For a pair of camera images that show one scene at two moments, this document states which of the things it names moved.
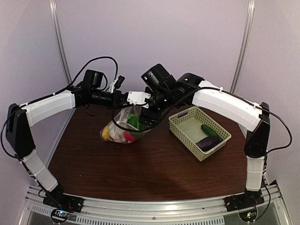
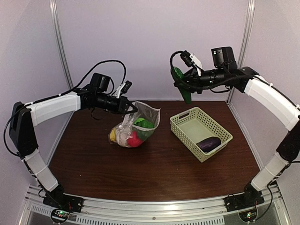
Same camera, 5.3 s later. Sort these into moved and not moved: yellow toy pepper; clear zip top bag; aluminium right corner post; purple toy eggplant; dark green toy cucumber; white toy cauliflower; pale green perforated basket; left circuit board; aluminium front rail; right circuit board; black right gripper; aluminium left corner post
Moved: yellow toy pepper; clear zip top bag; white toy cauliflower; black right gripper; dark green toy cucumber
Not moved: pale green perforated basket; left circuit board; right circuit board; purple toy eggplant; aluminium front rail; aluminium left corner post; aluminium right corner post
